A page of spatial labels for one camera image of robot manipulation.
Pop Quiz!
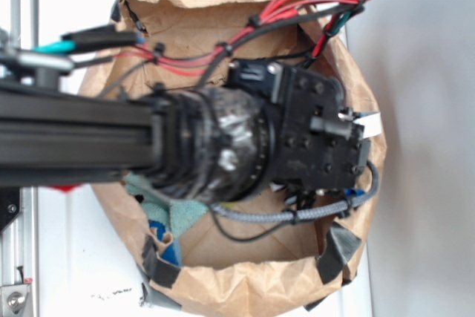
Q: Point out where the light teal cloth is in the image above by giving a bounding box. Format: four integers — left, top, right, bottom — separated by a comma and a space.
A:
123, 173, 208, 238

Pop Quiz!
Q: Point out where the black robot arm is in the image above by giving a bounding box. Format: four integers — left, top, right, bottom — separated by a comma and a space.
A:
1, 46, 371, 203

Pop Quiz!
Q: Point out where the black mounting plate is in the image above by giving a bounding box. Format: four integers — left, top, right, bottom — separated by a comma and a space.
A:
0, 187, 23, 233

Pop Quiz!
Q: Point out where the blue object under cloth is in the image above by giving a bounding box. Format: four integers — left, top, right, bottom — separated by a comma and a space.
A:
149, 220, 183, 267

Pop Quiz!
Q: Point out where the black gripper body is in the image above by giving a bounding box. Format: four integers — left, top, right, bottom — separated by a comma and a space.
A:
226, 59, 370, 192

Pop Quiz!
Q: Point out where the aluminium frame rail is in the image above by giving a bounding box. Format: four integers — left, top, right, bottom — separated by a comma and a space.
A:
1, 0, 39, 316

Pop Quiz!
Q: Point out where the grey braided cable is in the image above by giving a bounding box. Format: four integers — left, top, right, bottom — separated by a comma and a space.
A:
209, 160, 380, 226

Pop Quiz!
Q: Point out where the brown paper bag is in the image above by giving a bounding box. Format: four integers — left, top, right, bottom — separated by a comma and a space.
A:
79, 0, 379, 316

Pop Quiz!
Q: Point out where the red wire bundle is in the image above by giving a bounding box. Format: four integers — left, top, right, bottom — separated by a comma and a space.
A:
111, 0, 372, 76

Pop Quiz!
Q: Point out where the blue plastic bottle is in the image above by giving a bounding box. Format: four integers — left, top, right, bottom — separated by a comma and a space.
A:
344, 188, 365, 197

